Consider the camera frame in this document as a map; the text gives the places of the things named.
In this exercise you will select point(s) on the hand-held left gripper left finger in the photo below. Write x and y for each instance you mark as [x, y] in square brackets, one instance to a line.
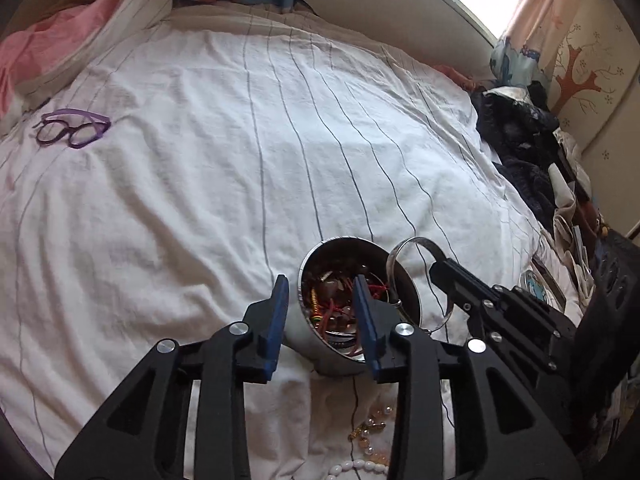
[277, 330]

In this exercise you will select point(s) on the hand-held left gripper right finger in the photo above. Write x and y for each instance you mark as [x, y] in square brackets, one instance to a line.
[367, 330]

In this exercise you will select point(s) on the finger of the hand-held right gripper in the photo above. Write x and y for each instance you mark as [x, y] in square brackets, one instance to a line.
[460, 280]

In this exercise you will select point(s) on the pile of red beaded jewelry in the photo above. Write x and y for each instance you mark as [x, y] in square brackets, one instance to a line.
[335, 310]

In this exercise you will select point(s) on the round silver metal tin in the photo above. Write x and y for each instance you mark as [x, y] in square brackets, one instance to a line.
[320, 360]

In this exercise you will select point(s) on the silver bangle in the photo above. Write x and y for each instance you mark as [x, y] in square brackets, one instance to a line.
[420, 241]

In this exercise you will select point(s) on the round printed metal lid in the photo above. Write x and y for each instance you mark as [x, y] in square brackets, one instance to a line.
[540, 287]

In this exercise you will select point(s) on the cream cloth bag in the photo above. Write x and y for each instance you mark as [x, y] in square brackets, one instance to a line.
[567, 200]

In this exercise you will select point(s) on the dark clothes pile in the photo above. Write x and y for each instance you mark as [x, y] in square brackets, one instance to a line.
[520, 130]

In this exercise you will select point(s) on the blue cartoon print cloth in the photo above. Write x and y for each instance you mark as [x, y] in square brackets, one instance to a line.
[515, 62]

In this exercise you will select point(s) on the tree print wardrobe door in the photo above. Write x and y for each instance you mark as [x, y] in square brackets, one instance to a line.
[600, 60]

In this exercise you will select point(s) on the pink curtain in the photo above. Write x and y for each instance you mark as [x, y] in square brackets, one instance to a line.
[545, 5]

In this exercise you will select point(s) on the purple eyeglasses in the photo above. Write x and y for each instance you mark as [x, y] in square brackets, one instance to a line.
[80, 112]

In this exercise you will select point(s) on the pink blanket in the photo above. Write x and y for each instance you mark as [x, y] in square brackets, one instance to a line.
[45, 40]

